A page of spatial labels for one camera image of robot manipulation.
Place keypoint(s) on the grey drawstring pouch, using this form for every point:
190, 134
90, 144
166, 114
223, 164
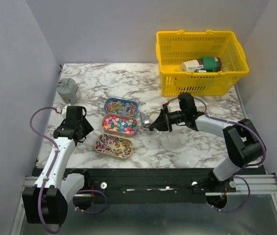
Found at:
68, 90

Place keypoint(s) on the blue tray clear lollipops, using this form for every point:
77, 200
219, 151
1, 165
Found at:
121, 107

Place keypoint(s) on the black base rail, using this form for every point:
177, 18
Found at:
150, 186

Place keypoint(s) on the yellow plastic basket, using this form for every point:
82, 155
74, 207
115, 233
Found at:
175, 47

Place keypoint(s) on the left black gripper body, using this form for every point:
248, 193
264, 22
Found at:
86, 128

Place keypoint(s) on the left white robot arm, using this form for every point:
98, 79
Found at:
46, 202

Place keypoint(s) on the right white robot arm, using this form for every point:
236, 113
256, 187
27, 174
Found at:
244, 145

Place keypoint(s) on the silver metal scoop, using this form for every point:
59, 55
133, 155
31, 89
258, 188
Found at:
143, 117

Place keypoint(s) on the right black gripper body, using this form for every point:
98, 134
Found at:
173, 117

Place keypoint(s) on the clear glass jar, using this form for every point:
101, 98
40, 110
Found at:
146, 126

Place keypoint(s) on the pink tray star candies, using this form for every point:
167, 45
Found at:
120, 125

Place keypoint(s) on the green brown bottle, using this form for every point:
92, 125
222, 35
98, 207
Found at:
203, 64

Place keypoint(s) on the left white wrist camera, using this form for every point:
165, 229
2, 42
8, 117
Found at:
63, 111

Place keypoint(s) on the beige tray rainbow lollipops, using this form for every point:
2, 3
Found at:
113, 146

